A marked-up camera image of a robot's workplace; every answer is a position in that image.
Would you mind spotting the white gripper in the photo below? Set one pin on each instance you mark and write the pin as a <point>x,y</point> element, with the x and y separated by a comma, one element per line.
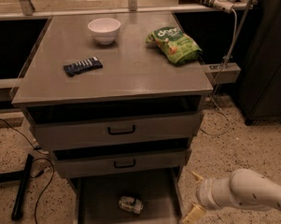
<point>203,192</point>

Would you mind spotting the crushed 7up can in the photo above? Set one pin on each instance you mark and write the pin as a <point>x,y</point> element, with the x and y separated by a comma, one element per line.
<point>131,204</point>

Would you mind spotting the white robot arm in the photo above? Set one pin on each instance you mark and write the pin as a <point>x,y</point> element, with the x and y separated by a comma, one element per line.
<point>242,189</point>

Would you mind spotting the bottom open grey drawer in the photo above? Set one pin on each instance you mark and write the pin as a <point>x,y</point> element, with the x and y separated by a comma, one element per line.
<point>98,198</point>

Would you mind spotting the grey drawer cabinet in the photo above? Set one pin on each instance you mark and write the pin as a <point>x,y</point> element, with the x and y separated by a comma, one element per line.
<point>135,80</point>

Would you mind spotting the middle grey drawer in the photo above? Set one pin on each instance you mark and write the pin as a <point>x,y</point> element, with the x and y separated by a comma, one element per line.
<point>103,165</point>

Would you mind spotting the top grey drawer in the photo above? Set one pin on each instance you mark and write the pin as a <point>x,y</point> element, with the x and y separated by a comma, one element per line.
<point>93,133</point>

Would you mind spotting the dark cabinet at right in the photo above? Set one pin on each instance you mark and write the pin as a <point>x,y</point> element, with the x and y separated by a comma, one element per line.
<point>259,88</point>

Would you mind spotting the green chip bag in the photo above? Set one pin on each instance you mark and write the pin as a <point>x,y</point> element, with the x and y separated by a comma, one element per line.
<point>178,47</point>

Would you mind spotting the dark blue snack bar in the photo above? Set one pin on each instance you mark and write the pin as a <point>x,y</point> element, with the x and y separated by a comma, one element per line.
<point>82,66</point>

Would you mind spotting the black floor stand bar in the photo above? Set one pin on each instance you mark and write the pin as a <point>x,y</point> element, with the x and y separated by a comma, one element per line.
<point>25,175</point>

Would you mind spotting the white ceramic bowl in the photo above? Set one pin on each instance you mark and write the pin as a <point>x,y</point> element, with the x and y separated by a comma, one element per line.
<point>104,30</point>

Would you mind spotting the black handle middle drawer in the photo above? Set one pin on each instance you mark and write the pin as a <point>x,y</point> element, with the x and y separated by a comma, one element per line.
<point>124,164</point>

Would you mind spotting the black handle drawer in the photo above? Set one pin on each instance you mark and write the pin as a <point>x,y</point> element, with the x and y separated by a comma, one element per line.
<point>124,164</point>
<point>121,130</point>

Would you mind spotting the black handle top drawer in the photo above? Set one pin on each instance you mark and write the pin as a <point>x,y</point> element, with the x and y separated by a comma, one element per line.
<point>121,130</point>

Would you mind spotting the grey side bracket box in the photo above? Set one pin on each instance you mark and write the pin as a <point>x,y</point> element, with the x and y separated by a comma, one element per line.
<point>222,75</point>

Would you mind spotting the metal post left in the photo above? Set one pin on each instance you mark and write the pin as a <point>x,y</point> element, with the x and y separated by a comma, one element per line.
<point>27,7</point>

